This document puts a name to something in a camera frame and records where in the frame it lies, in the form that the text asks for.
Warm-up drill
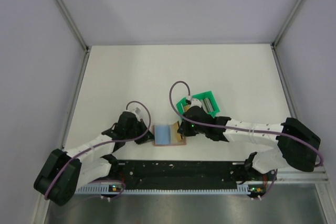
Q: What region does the stack of light cards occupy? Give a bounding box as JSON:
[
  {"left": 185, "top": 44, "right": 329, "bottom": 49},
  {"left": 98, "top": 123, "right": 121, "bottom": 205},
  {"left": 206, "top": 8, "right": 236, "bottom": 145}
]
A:
[{"left": 201, "top": 98, "right": 214, "bottom": 113}]

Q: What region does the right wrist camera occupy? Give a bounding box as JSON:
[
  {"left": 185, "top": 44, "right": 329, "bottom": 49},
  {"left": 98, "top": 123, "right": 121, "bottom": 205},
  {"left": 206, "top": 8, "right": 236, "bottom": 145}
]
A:
[{"left": 185, "top": 97, "right": 202, "bottom": 108}]

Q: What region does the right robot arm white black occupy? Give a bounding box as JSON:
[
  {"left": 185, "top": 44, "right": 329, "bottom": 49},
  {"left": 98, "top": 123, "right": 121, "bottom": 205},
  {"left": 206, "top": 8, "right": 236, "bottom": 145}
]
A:
[{"left": 177, "top": 106, "right": 321, "bottom": 180}]

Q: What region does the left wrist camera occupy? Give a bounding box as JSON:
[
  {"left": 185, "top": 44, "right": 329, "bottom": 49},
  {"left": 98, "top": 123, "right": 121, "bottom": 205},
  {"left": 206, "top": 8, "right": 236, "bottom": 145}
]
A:
[{"left": 131, "top": 107, "right": 141, "bottom": 116}]

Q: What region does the green plastic card bin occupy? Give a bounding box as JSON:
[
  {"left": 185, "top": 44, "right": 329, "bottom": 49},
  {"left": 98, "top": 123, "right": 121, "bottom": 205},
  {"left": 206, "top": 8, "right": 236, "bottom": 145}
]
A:
[{"left": 176, "top": 91, "right": 220, "bottom": 118}]

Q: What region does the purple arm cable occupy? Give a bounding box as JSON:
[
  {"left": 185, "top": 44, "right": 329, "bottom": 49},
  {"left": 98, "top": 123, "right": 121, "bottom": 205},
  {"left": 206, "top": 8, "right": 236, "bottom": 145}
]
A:
[
  {"left": 169, "top": 81, "right": 324, "bottom": 201},
  {"left": 44, "top": 100, "right": 151, "bottom": 201}
]

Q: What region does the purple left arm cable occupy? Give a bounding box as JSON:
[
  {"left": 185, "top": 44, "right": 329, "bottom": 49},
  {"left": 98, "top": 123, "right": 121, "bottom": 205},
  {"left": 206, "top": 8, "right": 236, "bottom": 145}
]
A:
[{"left": 44, "top": 100, "right": 151, "bottom": 201}]

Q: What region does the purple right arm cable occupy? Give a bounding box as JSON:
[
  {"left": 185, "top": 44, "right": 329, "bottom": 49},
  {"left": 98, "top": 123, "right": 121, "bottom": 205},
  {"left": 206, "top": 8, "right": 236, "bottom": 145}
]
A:
[{"left": 169, "top": 81, "right": 324, "bottom": 201}]

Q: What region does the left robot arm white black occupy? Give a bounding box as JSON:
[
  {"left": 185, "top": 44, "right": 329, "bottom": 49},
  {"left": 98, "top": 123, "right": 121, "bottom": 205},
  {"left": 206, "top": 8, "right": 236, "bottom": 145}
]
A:
[{"left": 33, "top": 110, "right": 154, "bottom": 206}]

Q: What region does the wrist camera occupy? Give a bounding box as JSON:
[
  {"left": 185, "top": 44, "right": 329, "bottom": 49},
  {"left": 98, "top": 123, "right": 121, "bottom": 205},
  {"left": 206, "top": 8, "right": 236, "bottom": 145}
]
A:
[
  {"left": 185, "top": 97, "right": 202, "bottom": 108},
  {"left": 131, "top": 107, "right": 141, "bottom": 116}
]

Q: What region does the aluminium frame rail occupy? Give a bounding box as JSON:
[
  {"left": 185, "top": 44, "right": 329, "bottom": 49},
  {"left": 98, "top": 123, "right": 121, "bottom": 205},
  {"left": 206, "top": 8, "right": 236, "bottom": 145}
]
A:
[{"left": 276, "top": 169, "right": 329, "bottom": 184}]

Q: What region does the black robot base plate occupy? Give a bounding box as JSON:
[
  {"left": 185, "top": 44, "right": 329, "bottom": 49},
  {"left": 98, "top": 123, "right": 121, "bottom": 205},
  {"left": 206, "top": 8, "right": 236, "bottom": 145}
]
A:
[{"left": 109, "top": 160, "right": 275, "bottom": 190}]

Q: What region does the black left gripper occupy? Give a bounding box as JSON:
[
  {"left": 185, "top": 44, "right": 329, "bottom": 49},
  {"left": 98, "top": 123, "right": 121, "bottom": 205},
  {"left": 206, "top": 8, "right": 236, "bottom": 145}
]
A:
[{"left": 125, "top": 119, "right": 156, "bottom": 144}]

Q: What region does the grey slotted cable duct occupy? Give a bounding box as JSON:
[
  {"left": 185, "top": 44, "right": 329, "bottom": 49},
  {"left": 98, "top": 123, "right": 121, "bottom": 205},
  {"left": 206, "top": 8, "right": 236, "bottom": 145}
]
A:
[{"left": 75, "top": 184, "right": 253, "bottom": 195}]

